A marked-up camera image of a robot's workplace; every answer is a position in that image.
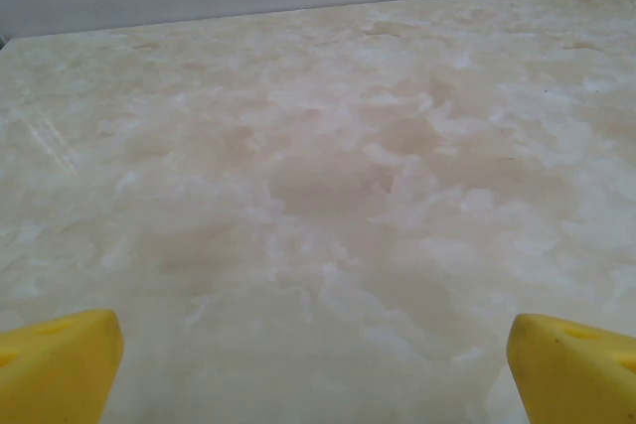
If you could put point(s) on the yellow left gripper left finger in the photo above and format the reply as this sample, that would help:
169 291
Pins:
49 369

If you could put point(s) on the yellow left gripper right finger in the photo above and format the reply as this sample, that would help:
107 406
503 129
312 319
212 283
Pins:
571 379

